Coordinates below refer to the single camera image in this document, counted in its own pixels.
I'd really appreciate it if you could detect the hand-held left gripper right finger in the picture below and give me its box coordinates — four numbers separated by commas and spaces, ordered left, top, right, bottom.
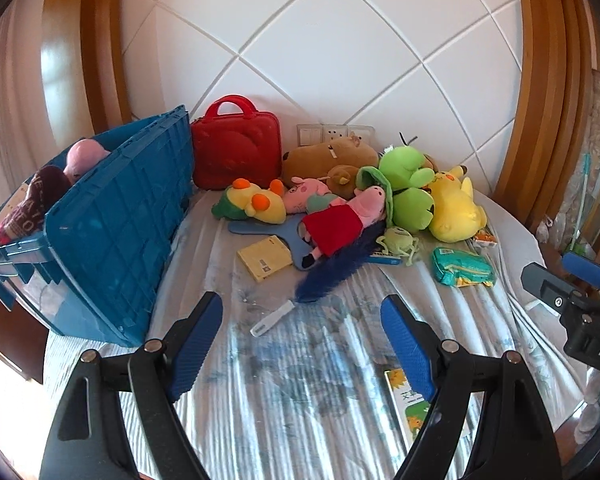
380, 294, 563, 480

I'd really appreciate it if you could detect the maroon knitted cloth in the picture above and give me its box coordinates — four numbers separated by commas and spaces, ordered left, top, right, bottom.
0, 166, 72, 246

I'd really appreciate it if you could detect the small green frog plush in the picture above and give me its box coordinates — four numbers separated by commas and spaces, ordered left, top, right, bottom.
375, 226, 421, 266

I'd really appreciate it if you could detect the dark wooden furniture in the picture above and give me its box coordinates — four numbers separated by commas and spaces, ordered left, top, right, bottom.
0, 280, 46, 386

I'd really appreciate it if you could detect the red hard case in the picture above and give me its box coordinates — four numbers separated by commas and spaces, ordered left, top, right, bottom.
190, 95, 282, 191

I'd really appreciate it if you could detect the yellow duck plush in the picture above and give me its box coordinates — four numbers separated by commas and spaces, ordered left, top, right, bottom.
211, 177, 287, 224

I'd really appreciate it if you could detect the brown capybara plush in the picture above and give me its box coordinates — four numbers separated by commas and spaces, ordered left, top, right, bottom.
281, 132, 381, 181

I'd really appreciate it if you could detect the pink plush toy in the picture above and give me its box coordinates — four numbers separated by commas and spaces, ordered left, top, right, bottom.
64, 138, 112, 183

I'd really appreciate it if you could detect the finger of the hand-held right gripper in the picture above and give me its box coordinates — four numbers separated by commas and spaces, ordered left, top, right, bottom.
521, 262, 588, 317
561, 252, 600, 306

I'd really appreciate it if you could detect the green tissue pack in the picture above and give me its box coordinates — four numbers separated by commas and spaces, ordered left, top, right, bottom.
431, 246, 497, 288

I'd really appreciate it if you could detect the small brown plush toy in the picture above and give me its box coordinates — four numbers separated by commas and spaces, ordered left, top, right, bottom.
326, 164, 361, 200

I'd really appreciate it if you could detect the blue plastic crate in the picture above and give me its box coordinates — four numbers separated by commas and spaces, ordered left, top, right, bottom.
0, 105, 197, 348

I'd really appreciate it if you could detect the white wall socket panel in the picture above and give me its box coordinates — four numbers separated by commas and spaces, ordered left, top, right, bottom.
296, 122, 373, 147

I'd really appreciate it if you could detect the teal handled mop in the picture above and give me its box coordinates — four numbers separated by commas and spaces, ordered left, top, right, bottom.
572, 152, 593, 251

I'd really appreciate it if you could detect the yellow mouse plush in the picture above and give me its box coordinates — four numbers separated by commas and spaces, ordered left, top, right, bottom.
424, 164, 488, 242

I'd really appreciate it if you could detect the blue furry tail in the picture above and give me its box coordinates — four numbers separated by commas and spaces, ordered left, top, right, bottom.
295, 220, 386, 305

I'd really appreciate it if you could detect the green and yellow picture book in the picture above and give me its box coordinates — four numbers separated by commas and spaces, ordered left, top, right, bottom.
382, 367, 473, 453

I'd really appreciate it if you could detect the green bug plush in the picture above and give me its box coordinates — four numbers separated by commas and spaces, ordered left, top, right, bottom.
356, 132, 437, 233

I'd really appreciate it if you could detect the yellow notepad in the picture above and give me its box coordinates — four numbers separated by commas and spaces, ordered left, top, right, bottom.
236, 236, 292, 282

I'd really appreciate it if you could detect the wooden headboard frame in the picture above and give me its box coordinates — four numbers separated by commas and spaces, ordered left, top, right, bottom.
495, 0, 600, 231
42, 0, 133, 133

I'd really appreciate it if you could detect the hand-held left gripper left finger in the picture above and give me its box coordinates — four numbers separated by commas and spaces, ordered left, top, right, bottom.
39, 291, 224, 480

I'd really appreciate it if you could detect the small pink pig plush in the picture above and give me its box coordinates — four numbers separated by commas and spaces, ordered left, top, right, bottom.
284, 176, 348, 216

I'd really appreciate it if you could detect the small white plastic tool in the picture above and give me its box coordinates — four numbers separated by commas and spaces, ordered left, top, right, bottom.
250, 301, 296, 337

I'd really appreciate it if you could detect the flat blue plastic hanger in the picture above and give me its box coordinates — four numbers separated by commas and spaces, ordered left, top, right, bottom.
228, 212, 313, 261

